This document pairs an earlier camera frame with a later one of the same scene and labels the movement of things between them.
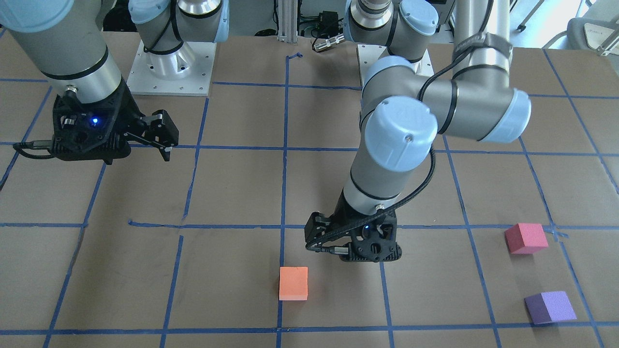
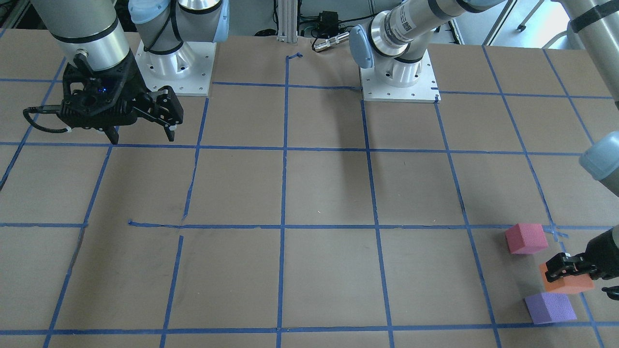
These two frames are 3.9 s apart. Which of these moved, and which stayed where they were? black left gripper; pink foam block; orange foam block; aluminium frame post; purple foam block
Moved: black left gripper; orange foam block
Stayed: purple foam block; aluminium frame post; pink foam block
